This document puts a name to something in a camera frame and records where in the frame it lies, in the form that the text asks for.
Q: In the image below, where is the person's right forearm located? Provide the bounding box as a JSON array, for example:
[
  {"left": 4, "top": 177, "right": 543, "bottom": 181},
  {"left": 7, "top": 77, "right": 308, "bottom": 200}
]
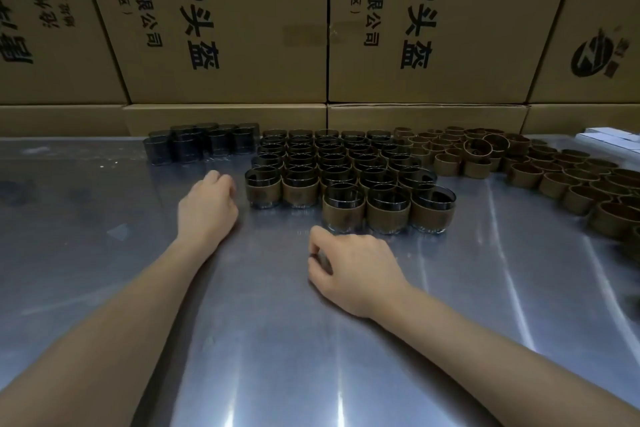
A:
[{"left": 372, "top": 286, "right": 640, "bottom": 427}]

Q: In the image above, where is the stack of printed cardboard boxes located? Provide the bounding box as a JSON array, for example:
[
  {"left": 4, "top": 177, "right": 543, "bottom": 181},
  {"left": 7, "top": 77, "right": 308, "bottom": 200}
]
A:
[{"left": 0, "top": 0, "right": 640, "bottom": 138}]

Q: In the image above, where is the person's left hand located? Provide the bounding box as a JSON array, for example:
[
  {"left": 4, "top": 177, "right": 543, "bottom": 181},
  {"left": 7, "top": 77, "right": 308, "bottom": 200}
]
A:
[{"left": 177, "top": 170, "right": 240, "bottom": 245}]

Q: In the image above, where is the pile of empty brown sleeves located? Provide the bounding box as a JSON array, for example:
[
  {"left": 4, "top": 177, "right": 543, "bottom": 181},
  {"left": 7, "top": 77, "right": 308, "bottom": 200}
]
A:
[{"left": 393, "top": 126, "right": 640, "bottom": 262}]

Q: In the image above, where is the person's left forearm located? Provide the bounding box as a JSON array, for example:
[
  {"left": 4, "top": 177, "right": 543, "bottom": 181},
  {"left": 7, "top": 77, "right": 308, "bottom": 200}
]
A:
[{"left": 0, "top": 236, "right": 222, "bottom": 427}]

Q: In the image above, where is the group of brown-sleeved glass cups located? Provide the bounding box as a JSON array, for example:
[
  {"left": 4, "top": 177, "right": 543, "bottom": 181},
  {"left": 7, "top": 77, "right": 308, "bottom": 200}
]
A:
[{"left": 243, "top": 128, "right": 458, "bottom": 237}]

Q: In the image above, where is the white flat carton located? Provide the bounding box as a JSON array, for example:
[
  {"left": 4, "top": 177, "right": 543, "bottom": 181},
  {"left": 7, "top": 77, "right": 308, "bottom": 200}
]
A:
[{"left": 579, "top": 127, "right": 640, "bottom": 153}]

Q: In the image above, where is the group of bare dark glass cups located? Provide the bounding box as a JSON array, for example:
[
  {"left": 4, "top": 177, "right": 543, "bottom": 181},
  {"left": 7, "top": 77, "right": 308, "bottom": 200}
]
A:
[{"left": 143, "top": 122, "right": 261, "bottom": 166}]

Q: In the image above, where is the person's right hand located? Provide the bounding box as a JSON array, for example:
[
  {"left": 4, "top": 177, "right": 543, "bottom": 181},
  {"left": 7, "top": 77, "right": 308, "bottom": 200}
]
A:
[{"left": 306, "top": 227, "right": 412, "bottom": 320}]

